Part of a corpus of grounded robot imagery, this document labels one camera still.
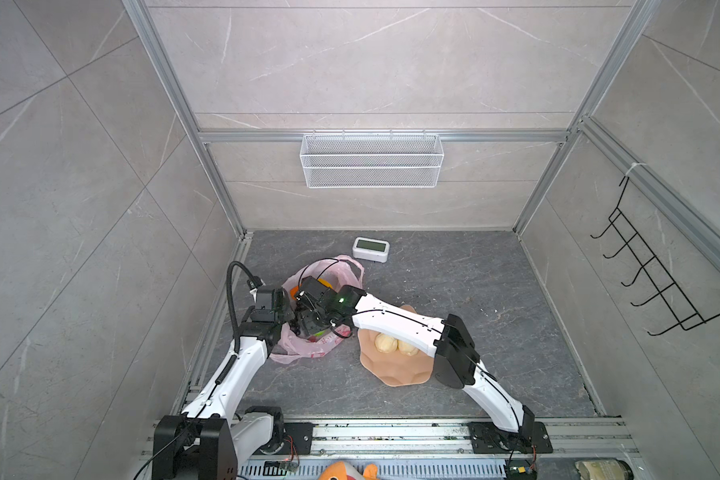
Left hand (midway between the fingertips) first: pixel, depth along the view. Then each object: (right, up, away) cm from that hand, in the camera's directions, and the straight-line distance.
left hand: (276, 299), depth 86 cm
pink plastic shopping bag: (+17, +8, +7) cm, 20 cm away
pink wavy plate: (+35, -20, -2) cm, 40 cm away
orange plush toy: (+21, -34, -22) cm, 46 cm away
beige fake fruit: (+32, -12, -3) cm, 34 cm away
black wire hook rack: (+93, +3, -21) cm, 96 cm away
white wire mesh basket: (+27, +45, +15) cm, 55 cm away
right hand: (+10, -6, -1) cm, 12 cm away
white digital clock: (+28, +15, +23) cm, 39 cm away
